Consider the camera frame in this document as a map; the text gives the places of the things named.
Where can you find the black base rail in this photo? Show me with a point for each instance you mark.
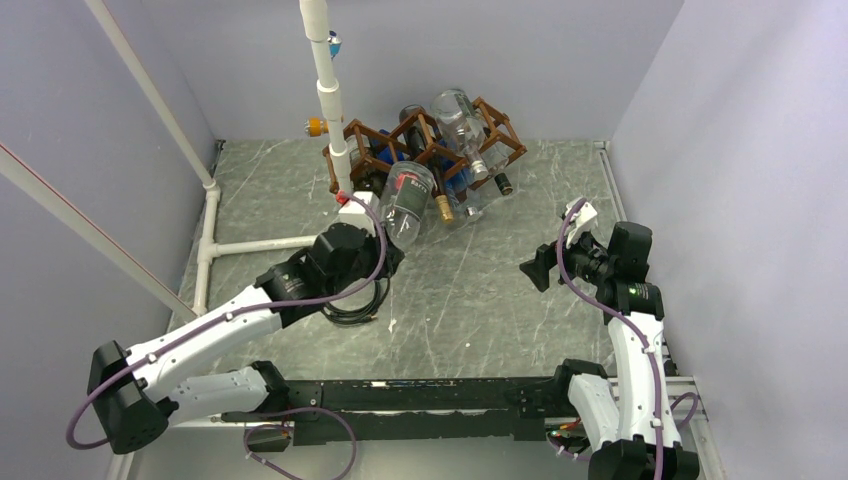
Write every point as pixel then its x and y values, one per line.
pixel 404 409

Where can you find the clear square glass bottle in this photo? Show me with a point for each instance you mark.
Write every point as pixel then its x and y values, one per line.
pixel 461 128

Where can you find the white pvc pipe frame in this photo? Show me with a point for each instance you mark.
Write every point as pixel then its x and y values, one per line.
pixel 323 40

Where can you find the blue glass bottle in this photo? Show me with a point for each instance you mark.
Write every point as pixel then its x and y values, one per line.
pixel 375 178
pixel 463 197

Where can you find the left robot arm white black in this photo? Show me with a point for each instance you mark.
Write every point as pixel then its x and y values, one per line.
pixel 140 391

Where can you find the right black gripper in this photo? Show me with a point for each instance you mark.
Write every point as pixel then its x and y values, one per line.
pixel 539 267

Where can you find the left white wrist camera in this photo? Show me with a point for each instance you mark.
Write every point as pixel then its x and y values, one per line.
pixel 354 213

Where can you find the brown wooden wine rack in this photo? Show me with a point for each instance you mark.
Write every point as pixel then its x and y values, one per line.
pixel 501 132

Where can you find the clear bottle red label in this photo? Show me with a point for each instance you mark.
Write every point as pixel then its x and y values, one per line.
pixel 403 202

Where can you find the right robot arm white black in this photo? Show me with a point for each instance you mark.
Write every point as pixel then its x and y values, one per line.
pixel 628 422

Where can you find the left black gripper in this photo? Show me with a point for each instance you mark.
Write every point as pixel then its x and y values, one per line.
pixel 375 244

